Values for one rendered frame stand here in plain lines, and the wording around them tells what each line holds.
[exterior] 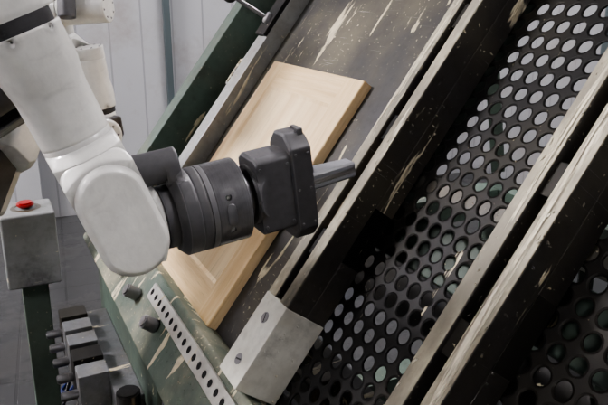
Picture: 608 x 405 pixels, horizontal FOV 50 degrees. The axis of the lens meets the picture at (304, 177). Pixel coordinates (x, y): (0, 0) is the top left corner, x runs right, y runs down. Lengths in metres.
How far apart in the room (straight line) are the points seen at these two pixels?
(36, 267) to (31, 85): 1.11
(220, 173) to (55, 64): 0.19
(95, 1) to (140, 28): 3.05
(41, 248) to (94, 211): 1.07
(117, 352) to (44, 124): 0.84
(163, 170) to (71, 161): 0.09
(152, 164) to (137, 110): 3.84
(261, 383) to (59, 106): 0.48
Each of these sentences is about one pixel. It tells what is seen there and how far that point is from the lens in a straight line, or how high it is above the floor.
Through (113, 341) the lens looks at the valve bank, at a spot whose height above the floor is 0.74.
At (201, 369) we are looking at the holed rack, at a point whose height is 0.89.
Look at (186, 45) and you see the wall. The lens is 4.49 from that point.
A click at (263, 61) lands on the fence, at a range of 1.51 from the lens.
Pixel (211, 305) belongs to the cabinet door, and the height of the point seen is 0.91.
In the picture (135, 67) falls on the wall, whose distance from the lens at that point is 4.45.
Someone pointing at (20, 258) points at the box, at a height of 0.83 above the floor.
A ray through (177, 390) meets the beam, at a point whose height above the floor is 0.84.
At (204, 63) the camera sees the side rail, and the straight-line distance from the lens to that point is 1.72.
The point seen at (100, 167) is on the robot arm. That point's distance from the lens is 0.60.
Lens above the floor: 1.42
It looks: 16 degrees down
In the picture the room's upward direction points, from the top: straight up
